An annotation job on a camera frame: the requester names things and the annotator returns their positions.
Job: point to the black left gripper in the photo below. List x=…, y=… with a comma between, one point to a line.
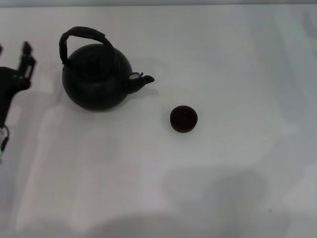
x=7, y=84

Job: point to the small dark brown teacup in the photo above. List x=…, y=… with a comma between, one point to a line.
x=183, y=119

